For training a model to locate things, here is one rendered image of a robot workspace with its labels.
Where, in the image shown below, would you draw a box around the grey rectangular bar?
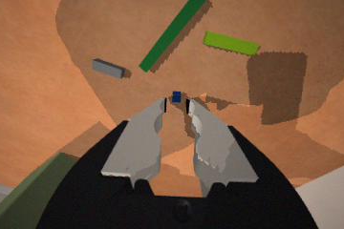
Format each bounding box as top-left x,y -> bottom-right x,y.
92,58 -> 125,79

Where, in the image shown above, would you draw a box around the dark green rod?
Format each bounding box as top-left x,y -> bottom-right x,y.
139,0 -> 206,73

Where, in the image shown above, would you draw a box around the small blue cube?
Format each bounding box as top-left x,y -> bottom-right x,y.
172,91 -> 182,103

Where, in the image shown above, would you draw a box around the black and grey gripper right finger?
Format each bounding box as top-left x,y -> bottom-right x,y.
185,98 -> 318,229

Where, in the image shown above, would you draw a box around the lime green rod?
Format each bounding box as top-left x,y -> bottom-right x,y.
203,31 -> 260,55

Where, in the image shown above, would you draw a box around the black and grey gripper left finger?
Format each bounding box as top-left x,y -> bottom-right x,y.
35,97 -> 166,229

